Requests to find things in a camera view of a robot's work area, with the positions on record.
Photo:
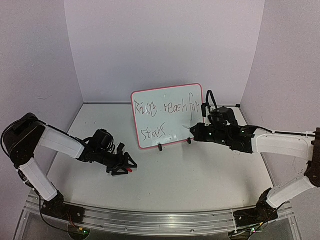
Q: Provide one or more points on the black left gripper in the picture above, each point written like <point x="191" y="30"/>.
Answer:
<point x="121" y="164"/>

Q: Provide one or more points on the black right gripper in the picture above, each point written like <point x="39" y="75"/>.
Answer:
<point x="202" y="131"/>

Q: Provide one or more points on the pink framed whiteboard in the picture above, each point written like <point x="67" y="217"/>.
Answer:
<point x="159" y="114"/>

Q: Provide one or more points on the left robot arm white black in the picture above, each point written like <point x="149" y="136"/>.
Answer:
<point x="22" y="139"/>

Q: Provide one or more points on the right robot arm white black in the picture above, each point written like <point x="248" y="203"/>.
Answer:
<point x="289" y="146"/>

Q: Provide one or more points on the black right whiteboard stand foot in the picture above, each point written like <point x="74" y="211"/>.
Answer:
<point x="189" y="141"/>

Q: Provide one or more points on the black whiteboard stand foot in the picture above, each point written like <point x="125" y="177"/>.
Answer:
<point x="189" y="141"/>
<point x="160" y="147"/>

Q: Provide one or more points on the black left whiteboard stand foot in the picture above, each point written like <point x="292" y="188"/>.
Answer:
<point x="160" y="147"/>

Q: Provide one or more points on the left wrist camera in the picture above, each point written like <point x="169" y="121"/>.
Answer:
<point x="120" y="148"/>

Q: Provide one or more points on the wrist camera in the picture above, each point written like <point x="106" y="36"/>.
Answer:
<point x="207" y="112"/>
<point x="120" y="148"/>

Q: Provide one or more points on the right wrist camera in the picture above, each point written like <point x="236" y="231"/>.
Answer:
<point x="207" y="112"/>

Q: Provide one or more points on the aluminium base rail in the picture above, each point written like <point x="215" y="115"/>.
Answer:
<point x="161" y="224"/>

